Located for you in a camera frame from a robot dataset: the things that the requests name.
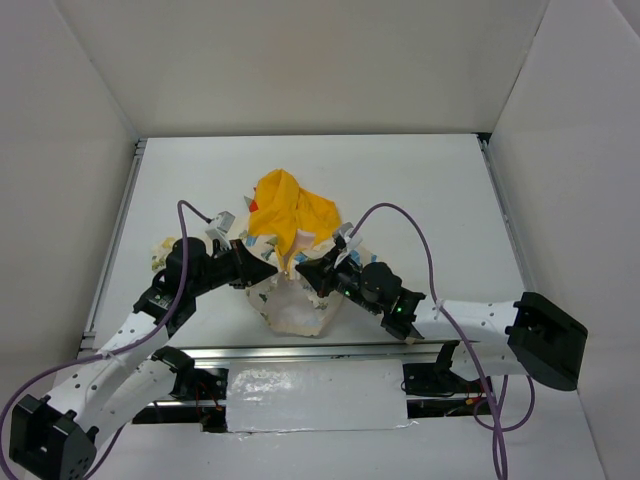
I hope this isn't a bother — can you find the cream dinosaur print hooded jacket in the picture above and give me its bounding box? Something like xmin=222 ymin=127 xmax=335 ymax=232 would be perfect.
xmin=148 ymin=168 xmax=379 ymax=339

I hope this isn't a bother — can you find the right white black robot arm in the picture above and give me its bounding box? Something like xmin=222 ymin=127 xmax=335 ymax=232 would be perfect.
xmin=295 ymin=252 xmax=588 ymax=391

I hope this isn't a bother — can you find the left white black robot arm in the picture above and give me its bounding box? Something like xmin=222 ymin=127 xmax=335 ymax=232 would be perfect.
xmin=3 ymin=237 xmax=278 ymax=479

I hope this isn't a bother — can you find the white foil covered panel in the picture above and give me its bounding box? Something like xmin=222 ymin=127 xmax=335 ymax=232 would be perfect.
xmin=226 ymin=359 xmax=410 ymax=433

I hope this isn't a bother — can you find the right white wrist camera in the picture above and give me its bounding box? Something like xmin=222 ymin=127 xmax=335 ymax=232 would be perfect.
xmin=332 ymin=222 xmax=362 ymax=267

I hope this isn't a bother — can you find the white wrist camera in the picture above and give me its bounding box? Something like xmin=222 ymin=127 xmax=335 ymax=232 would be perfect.
xmin=205 ymin=211 xmax=235 ymax=243
xmin=332 ymin=222 xmax=362 ymax=267

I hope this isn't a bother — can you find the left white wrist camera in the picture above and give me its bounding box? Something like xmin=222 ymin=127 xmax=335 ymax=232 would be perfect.
xmin=205 ymin=211 xmax=235 ymax=243

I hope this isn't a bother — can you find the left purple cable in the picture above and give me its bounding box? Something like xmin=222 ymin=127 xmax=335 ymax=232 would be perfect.
xmin=0 ymin=199 xmax=214 ymax=479

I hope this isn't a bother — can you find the purple cable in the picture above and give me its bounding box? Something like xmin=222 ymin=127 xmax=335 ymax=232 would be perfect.
xmin=349 ymin=201 xmax=535 ymax=480
xmin=0 ymin=199 xmax=214 ymax=479

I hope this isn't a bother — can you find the aluminium frame rail front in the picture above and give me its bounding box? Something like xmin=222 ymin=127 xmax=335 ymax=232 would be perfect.
xmin=184 ymin=340 xmax=446 ymax=365

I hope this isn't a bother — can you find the aluminium frame rail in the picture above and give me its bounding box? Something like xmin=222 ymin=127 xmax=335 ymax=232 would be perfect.
xmin=77 ymin=138 xmax=148 ymax=358
xmin=184 ymin=340 xmax=446 ymax=365
xmin=475 ymin=132 xmax=535 ymax=290

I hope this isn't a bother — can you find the aluminium frame rail left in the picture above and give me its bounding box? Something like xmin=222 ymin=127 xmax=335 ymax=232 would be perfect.
xmin=77 ymin=138 xmax=148 ymax=358

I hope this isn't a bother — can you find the aluminium frame rail right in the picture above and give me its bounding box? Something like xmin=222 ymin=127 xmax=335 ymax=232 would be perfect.
xmin=475 ymin=132 xmax=535 ymax=290

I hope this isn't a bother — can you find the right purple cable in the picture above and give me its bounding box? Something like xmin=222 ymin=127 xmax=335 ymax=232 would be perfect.
xmin=349 ymin=201 xmax=535 ymax=480

